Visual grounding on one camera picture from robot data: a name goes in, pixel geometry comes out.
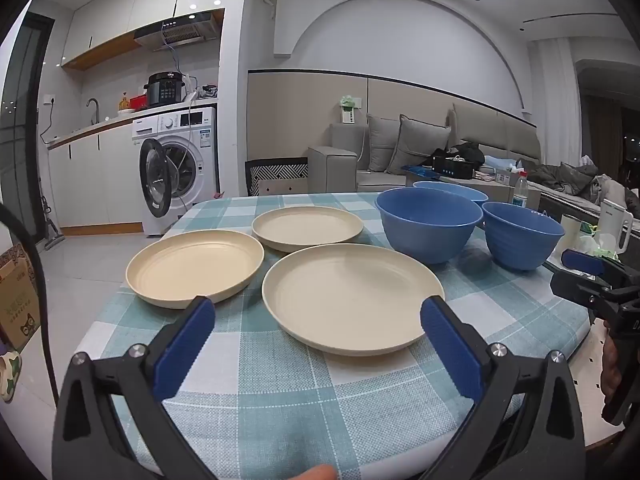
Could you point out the person's right hand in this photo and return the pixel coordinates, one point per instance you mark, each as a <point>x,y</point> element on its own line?
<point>610,370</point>

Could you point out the white kitchen counter cabinet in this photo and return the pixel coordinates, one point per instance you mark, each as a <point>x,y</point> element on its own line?
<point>95,180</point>

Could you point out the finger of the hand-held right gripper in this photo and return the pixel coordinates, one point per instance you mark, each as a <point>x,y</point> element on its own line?
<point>582,261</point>
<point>575,287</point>

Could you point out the black jacket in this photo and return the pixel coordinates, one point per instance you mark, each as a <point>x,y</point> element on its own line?
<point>465,151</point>

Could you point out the dark clothes pile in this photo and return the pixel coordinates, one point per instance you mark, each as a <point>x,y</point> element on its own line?
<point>565,175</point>

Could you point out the blue bowl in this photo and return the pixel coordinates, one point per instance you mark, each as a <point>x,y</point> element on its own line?
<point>520,245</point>
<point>465,191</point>
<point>425,230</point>

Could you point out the dark glass door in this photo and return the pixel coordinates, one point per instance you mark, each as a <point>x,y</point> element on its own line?
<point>20,125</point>

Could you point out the black pressure cooker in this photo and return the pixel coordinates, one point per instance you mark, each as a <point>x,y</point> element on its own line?
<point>165,90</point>

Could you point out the green patterned slipper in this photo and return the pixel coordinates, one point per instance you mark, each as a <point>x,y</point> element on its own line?
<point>10,375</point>

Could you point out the yellow figurine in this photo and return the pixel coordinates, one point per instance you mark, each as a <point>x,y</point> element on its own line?
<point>125,103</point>

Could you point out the teal checked tablecloth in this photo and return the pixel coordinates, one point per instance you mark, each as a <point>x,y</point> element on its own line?
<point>280,400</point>

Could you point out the blue plastic bag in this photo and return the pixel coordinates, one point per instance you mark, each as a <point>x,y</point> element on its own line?
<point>420,170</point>

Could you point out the white electric kettle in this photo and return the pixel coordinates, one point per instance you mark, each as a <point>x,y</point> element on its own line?
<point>615,225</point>

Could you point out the grey low cabinet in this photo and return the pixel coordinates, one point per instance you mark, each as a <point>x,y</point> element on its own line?
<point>500,192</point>

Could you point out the white upper kitchen cabinets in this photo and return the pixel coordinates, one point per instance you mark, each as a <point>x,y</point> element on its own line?
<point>125,15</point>

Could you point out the person's left hand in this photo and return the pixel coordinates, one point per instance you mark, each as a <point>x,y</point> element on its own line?
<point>312,473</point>

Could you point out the tissue box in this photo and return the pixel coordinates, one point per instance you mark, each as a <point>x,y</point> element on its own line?
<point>505,176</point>

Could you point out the white cup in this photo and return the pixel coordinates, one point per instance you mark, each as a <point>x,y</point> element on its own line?
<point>570,230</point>

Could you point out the kitchen faucet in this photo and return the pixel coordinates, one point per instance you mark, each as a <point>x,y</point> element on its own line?
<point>95,110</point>

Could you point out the cream round plate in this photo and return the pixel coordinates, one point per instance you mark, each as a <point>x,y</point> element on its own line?
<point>307,227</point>
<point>350,300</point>
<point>195,262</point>

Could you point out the steel range hood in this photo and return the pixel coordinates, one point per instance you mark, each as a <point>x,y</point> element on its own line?
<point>175,35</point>

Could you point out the black electronic box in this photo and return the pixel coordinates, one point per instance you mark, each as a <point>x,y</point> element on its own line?
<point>452,166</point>

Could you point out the red box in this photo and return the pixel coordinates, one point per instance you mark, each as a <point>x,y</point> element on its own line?
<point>138,102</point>

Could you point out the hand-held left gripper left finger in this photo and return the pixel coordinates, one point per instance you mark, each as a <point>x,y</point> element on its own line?
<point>185,350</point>

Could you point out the white wall-mounted box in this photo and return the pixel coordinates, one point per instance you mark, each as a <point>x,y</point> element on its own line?
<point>348,110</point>

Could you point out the green plastic packaging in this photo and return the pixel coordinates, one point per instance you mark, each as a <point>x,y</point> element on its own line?
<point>595,246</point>

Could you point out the grey cushion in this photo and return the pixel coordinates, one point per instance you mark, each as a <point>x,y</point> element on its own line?
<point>420,145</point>
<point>382,142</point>

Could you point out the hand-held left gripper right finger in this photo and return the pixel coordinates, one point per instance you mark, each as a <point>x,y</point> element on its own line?
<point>450,345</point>

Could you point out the white washing machine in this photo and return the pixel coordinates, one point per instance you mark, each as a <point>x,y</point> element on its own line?
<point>200,170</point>

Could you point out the black white patterned chair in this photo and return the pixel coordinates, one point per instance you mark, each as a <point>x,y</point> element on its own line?
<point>280,170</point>

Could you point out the brown cardboard box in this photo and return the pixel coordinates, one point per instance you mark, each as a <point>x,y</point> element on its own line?
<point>20,305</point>

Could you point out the clear plastic bottle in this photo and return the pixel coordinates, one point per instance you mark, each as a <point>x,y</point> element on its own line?
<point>520,190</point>

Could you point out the grey sofa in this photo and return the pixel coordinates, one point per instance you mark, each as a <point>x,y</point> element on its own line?
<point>330,170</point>

